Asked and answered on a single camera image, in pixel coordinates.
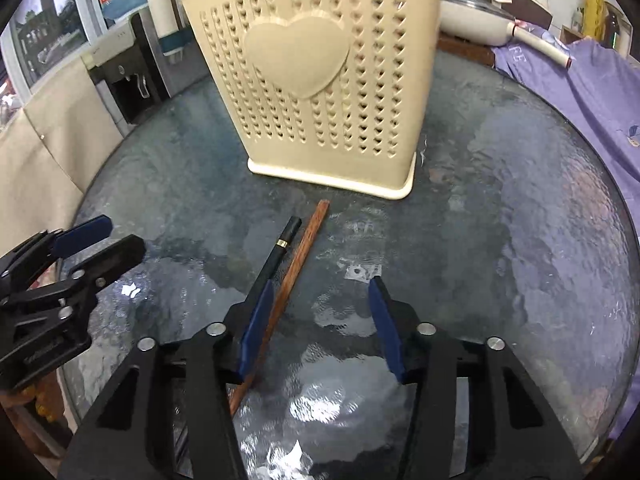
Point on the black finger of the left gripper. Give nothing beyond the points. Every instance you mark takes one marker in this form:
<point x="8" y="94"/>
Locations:
<point x="107" y="266"/>

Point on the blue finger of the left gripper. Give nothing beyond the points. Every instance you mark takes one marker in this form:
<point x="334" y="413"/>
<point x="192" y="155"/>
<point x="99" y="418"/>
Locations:
<point x="75" y="234"/>

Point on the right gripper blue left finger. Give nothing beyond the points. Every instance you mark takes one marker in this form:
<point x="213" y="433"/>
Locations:
<point x="246" y="323"/>

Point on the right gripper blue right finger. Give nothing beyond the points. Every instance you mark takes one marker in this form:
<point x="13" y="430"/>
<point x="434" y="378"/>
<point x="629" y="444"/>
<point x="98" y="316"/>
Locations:
<point x="396" y="324"/>

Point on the black chopstick gold band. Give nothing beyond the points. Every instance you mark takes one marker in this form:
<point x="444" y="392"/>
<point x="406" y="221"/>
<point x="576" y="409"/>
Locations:
<point x="274" y="259"/>

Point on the water dispenser machine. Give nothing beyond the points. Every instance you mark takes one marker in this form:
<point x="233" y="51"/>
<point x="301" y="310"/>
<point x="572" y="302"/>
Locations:
<point x="131" y="72"/>

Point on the cream plastic utensil basket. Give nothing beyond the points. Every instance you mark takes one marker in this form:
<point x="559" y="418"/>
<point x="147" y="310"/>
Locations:
<point x="330" y="92"/>

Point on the dark wooden sink table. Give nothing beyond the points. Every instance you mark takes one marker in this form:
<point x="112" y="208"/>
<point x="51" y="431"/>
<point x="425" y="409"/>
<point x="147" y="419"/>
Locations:
<point x="472" y="52"/>

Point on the cream pot with glass lid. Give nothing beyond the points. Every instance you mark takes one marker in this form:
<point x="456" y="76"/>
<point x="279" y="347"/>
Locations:
<point x="477" y="22"/>

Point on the purple floral cloth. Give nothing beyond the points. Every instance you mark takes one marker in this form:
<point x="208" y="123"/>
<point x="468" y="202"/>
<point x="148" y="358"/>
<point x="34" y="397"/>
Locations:
<point x="571" y="207"/>

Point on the yellow roll of wrap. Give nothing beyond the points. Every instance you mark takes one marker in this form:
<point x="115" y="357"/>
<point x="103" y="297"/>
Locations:
<point x="593" y="19"/>

